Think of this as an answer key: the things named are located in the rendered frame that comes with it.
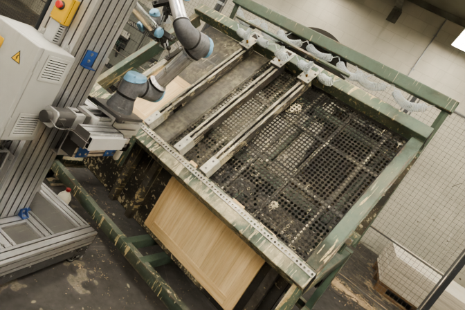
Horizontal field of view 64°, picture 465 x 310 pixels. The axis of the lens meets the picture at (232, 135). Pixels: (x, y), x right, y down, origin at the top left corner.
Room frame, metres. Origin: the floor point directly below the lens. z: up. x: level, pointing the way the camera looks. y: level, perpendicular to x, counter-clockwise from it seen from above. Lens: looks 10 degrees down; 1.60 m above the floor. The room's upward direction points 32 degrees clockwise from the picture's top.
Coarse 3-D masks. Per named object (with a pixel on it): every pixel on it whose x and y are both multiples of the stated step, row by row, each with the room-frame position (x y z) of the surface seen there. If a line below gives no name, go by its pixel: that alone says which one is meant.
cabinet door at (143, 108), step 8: (176, 80) 2.90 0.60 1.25; (184, 80) 2.89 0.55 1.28; (168, 88) 2.84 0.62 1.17; (176, 88) 2.84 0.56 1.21; (184, 88) 2.84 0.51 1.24; (168, 96) 2.78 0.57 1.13; (136, 104) 2.73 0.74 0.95; (144, 104) 2.73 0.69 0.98; (152, 104) 2.73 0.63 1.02; (160, 104) 2.73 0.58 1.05; (136, 112) 2.67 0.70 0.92; (144, 112) 2.68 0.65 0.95; (152, 112) 2.67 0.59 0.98
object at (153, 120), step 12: (240, 48) 3.06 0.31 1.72; (252, 48) 3.09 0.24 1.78; (228, 60) 2.98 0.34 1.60; (240, 60) 3.04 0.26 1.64; (216, 72) 2.87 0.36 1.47; (192, 84) 2.79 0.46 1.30; (204, 84) 2.81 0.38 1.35; (180, 96) 2.71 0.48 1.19; (192, 96) 2.77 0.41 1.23; (168, 108) 2.63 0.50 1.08; (180, 108) 2.71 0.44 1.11; (144, 120) 2.55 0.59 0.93; (156, 120) 2.57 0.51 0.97
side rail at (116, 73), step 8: (192, 16) 3.42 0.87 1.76; (192, 24) 3.41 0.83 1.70; (200, 24) 3.49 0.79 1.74; (168, 32) 3.27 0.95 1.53; (176, 40) 3.34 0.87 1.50; (144, 48) 3.13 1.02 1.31; (152, 48) 3.16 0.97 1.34; (160, 48) 3.23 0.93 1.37; (136, 56) 3.06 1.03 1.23; (144, 56) 3.12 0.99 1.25; (152, 56) 3.20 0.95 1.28; (120, 64) 3.00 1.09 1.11; (128, 64) 3.03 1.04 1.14; (136, 64) 3.10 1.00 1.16; (104, 72) 2.94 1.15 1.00; (112, 72) 2.94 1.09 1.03; (120, 72) 3.00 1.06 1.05; (96, 80) 2.87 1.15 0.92; (104, 80) 2.91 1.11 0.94; (112, 80) 2.97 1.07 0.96; (104, 88) 2.94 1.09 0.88
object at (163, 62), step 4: (164, 60) 3.03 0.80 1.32; (156, 64) 3.00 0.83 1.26; (160, 64) 3.00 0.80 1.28; (164, 64) 3.01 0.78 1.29; (152, 68) 2.97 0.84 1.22; (156, 68) 2.97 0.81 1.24; (160, 68) 2.99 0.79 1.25; (144, 72) 2.94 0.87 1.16; (148, 72) 2.94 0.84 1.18; (152, 72) 2.95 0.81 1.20; (148, 76) 2.93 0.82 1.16
